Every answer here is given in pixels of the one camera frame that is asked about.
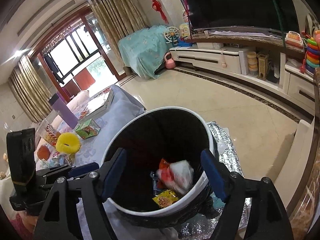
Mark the silver blue wrapper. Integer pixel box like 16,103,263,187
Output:
41,153,73,168

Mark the yellow snack wrapper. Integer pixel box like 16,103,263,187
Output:
152,190,180,209

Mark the white tissue wrapper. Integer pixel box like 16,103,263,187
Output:
156,160,194,196

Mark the white trash bin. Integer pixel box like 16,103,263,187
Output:
102,106,218,229

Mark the floral tablecloth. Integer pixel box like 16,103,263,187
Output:
1,85,145,239

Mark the red apple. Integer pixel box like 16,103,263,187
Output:
37,145,50,160

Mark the green carton box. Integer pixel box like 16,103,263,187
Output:
74,119,101,140

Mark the clear popcorn jar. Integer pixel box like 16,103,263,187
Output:
36,119,61,147

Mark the purple thermos bottle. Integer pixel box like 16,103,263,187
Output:
48,93,78,129

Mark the silver foil mat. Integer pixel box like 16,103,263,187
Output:
159,121,252,240

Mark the stack of children books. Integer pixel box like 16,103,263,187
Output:
79,87,114,123

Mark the teal covered furniture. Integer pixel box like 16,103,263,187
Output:
118,25,172,79

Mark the pink kettlebell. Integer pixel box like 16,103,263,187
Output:
164,52,176,69

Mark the white tv cabinet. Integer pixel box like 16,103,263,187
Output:
170,31,315,115

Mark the beige curtain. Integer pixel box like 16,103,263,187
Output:
87,0,148,61

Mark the toy ferris wheel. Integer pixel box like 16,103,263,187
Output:
164,27,181,46

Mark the black television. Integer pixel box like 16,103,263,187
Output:
181,0,299,32

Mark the rainbow stacking ring toy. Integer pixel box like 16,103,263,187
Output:
300,30,319,77

